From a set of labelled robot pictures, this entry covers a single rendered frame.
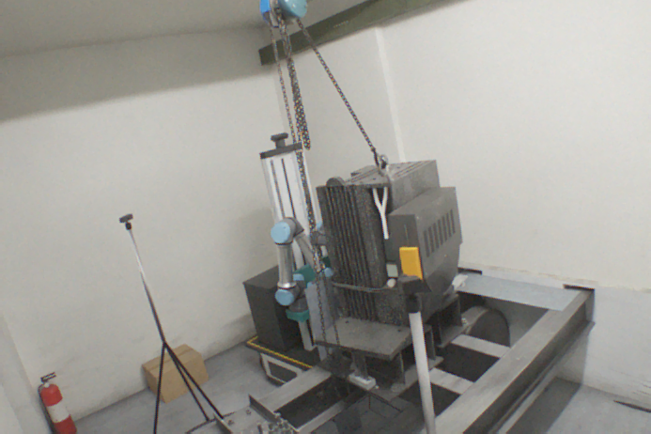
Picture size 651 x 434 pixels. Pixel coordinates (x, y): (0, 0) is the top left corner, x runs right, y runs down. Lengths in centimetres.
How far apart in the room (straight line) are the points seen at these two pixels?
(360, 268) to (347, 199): 35
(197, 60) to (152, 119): 68
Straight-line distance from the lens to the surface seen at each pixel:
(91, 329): 395
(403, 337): 213
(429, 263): 199
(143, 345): 409
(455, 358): 256
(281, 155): 307
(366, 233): 210
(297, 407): 244
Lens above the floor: 197
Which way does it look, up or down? 10 degrees down
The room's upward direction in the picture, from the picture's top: 12 degrees counter-clockwise
